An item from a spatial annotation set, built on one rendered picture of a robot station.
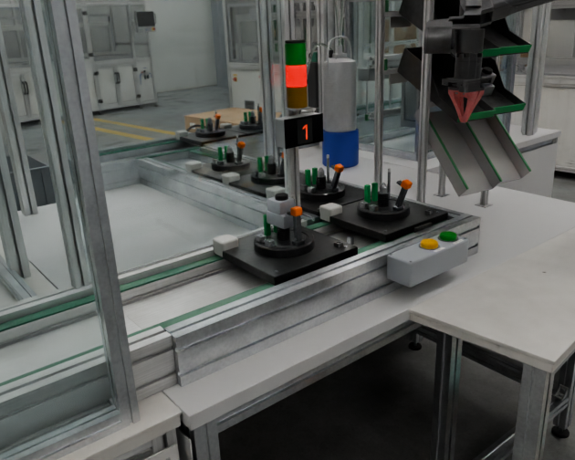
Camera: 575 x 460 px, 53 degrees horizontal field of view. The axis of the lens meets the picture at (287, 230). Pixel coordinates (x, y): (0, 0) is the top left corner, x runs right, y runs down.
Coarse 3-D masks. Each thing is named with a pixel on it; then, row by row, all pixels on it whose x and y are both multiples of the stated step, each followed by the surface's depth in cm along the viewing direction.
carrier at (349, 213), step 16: (368, 192) 153; (384, 192) 150; (320, 208) 154; (336, 208) 153; (352, 208) 158; (368, 208) 151; (384, 208) 150; (400, 208) 148; (416, 208) 155; (432, 208) 155; (336, 224) 151; (352, 224) 146; (368, 224) 145; (384, 224) 145; (400, 224) 144; (416, 224) 144; (384, 240) 138
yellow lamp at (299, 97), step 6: (288, 90) 138; (294, 90) 137; (300, 90) 137; (306, 90) 138; (288, 96) 138; (294, 96) 138; (300, 96) 138; (306, 96) 139; (288, 102) 139; (294, 102) 138; (300, 102) 138; (306, 102) 139; (294, 108) 139; (300, 108) 139
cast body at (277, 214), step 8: (272, 200) 129; (280, 200) 128; (288, 200) 128; (272, 208) 129; (280, 208) 127; (288, 208) 129; (272, 216) 130; (280, 216) 128; (288, 216) 128; (272, 224) 131; (280, 224) 128; (288, 224) 128
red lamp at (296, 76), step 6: (288, 66) 136; (294, 66) 135; (300, 66) 135; (306, 66) 137; (288, 72) 136; (294, 72) 136; (300, 72) 136; (306, 72) 137; (288, 78) 137; (294, 78) 136; (300, 78) 136; (306, 78) 138; (288, 84) 137; (294, 84) 137; (300, 84) 137; (306, 84) 138
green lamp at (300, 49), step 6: (288, 48) 134; (294, 48) 134; (300, 48) 134; (288, 54) 135; (294, 54) 134; (300, 54) 134; (288, 60) 135; (294, 60) 135; (300, 60) 135; (306, 60) 137
